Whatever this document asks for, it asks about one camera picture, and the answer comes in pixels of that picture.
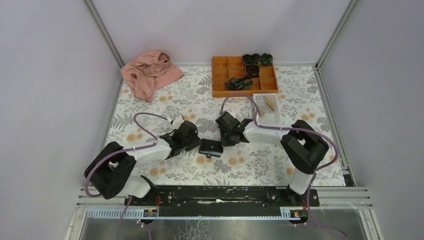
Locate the dark rolled strap in tray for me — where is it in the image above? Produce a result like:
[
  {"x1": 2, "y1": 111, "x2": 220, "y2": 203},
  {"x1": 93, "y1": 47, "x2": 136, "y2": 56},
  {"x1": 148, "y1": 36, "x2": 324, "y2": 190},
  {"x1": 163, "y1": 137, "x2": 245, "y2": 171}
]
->
[{"x1": 242, "y1": 53, "x2": 261, "y2": 67}]

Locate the tangled dark strap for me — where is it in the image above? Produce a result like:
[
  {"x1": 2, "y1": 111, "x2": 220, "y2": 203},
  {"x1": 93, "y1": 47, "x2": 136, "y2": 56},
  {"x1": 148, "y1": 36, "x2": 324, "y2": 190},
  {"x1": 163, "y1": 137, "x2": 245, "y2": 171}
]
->
[{"x1": 223, "y1": 75, "x2": 255, "y2": 92}]

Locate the floral patterned table mat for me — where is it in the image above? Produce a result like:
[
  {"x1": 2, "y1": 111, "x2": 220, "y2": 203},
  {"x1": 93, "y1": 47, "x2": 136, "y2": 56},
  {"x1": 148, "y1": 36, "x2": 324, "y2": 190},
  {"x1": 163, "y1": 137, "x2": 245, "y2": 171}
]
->
[{"x1": 107, "y1": 66, "x2": 332, "y2": 186}]

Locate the small dark rolled strap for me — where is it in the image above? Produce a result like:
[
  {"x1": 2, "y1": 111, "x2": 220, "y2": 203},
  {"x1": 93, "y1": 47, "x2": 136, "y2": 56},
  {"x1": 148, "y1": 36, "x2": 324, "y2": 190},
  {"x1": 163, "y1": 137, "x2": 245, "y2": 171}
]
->
[{"x1": 245, "y1": 64, "x2": 261, "y2": 79}]

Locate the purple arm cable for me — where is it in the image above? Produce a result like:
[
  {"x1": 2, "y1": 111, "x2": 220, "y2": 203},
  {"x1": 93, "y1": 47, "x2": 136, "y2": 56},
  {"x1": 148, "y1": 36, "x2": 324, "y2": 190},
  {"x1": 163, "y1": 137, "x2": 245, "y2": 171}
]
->
[
  {"x1": 84, "y1": 112, "x2": 168, "y2": 240},
  {"x1": 219, "y1": 92, "x2": 349, "y2": 240}
]

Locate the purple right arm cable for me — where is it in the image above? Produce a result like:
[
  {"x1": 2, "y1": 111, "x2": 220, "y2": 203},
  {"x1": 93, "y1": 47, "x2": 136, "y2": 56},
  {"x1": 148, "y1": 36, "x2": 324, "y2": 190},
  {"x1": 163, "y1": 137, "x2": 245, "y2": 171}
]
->
[{"x1": 219, "y1": 92, "x2": 349, "y2": 240}]

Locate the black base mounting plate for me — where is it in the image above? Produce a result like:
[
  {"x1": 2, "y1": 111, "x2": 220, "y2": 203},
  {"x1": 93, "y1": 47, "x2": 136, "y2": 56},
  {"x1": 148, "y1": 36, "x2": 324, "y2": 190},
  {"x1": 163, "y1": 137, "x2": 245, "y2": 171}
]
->
[{"x1": 124, "y1": 185, "x2": 320, "y2": 217}]

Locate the black blue card holder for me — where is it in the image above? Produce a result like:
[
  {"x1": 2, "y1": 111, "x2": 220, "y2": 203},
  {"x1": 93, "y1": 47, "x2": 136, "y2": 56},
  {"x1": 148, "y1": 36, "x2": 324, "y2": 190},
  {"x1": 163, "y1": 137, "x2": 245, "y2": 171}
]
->
[{"x1": 198, "y1": 138, "x2": 224, "y2": 159}]

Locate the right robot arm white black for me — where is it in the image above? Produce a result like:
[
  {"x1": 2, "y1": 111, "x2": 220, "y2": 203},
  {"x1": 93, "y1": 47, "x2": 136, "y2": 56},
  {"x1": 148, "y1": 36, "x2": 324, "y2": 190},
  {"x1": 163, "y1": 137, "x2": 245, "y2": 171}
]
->
[{"x1": 215, "y1": 111, "x2": 335, "y2": 206}]

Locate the slotted aluminium cable rail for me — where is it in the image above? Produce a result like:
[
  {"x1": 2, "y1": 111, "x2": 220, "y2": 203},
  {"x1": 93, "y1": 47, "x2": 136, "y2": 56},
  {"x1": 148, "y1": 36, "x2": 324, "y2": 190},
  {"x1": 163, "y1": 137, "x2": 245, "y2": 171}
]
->
[{"x1": 84, "y1": 206, "x2": 309, "y2": 221}]

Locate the pink crumpled cloth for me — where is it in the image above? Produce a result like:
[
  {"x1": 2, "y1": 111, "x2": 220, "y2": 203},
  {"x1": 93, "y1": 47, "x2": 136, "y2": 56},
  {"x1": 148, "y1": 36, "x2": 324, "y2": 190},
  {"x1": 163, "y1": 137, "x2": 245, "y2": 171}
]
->
[{"x1": 120, "y1": 50, "x2": 184, "y2": 102}]

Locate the green black rolled strap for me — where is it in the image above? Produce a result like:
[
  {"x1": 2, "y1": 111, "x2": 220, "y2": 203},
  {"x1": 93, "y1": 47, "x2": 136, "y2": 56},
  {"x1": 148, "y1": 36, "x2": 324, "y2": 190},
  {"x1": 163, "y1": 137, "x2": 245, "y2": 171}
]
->
[{"x1": 258, "y1": 52, "x2": 275, "y2": 67}]

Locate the white plastic card tray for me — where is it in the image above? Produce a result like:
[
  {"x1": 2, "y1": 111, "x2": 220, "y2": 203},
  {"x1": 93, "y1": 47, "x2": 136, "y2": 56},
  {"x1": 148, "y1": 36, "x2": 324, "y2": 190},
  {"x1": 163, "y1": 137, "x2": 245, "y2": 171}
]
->
[{"x1": 253, "y1": 93, "x2": 282, "y2": 127}]

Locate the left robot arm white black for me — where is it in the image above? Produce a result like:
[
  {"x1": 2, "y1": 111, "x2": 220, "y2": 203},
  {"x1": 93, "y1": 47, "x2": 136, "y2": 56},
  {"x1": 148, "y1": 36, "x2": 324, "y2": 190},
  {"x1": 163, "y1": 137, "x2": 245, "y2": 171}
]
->
[{"x1": 84, "y1": 120, "x2": 201, "y2": 206}]

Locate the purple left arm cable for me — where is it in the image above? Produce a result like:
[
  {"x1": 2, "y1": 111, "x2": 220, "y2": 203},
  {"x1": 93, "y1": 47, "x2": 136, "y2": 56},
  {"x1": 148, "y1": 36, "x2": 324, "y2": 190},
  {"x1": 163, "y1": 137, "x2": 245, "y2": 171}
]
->
[{"x1": 84, "y1": 112, "x2": 168, "y2": 240}]

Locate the orange compartment tray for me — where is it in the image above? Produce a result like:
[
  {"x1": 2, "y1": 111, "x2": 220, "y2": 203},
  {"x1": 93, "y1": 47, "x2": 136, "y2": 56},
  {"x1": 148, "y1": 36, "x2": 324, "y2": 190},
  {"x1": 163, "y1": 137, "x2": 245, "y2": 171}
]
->
[{"x1": 211, "y1": 56, "x2": 279, "y2": 98}]

